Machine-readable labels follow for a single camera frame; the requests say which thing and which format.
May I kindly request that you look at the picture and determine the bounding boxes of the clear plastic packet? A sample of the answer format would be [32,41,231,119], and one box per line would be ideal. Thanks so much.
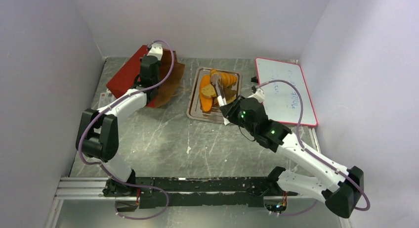
[98,91,116,108]

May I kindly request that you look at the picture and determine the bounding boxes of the dark fake bread loaf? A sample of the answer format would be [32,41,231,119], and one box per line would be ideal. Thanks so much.
[224,88,237,102]

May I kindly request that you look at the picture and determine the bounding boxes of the purple cable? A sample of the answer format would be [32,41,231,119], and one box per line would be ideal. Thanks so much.
[76,40,176,221]
[255,80,371,217]

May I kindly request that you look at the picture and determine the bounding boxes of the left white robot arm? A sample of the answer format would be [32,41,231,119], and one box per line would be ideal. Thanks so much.
[76,54,164,196]

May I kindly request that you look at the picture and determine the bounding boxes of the long orange fake baguette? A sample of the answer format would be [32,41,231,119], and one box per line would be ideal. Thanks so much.
[199,75,213,112]

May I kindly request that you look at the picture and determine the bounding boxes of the metal tongs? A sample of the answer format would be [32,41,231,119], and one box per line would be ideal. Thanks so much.
[210,74,227,107]

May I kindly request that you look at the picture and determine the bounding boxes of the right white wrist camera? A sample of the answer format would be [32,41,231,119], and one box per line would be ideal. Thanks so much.
[249,88,265,103]

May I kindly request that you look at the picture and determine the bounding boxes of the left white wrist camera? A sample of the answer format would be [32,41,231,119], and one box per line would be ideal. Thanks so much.
[146,43,164,61]

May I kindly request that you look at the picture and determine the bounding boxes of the pink framed whiteboard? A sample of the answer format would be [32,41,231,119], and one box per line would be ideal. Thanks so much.
[255,57,318,127]

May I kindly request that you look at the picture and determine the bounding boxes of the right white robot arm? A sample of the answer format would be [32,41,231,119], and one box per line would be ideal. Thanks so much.
[220,96,364,218]

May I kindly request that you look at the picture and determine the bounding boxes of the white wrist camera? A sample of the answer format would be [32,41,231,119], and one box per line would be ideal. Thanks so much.
[146,43,164,61]
[249,88,265,103]

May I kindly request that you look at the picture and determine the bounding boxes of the silver metal tray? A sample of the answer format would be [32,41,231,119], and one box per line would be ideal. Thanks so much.
[186,67,242,124]

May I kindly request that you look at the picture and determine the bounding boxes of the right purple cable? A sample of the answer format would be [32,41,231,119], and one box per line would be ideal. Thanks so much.
[255,80,371,217]

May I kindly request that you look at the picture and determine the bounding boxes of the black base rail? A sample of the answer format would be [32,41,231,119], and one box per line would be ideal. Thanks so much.
[102,177,296,211]

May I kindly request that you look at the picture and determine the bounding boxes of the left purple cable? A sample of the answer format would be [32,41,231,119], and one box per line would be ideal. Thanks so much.
[76,40,176,221]

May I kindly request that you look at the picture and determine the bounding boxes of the orange fake croissant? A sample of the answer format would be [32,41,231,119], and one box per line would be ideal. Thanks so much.
[210,69,238,88]

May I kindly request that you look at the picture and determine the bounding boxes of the black whiteboard clip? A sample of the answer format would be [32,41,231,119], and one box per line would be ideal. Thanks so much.
[251,76,258,84]

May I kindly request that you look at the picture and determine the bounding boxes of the red paper bag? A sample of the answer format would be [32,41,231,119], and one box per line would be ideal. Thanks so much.
[106,45,185,108]

